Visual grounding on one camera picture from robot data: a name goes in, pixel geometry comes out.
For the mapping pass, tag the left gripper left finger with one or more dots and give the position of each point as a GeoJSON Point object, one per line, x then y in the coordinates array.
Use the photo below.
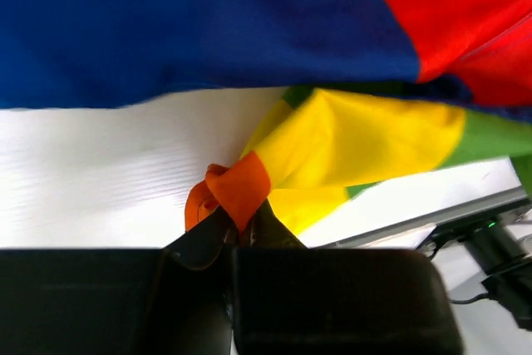
{"type": "Point", "coordinates": [188, 305]}

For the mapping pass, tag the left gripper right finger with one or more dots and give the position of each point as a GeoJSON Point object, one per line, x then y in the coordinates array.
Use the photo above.
{"type": "Point", "coordinates": [289, 299]}

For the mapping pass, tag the rainbow striped shorts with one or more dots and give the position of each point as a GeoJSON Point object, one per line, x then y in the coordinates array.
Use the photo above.
{"type": "Point", "coordinates": [374, 89]}

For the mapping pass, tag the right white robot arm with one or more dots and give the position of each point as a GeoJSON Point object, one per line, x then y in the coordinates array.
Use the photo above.
{"type": "Point", "coordinates": [500, 256]}

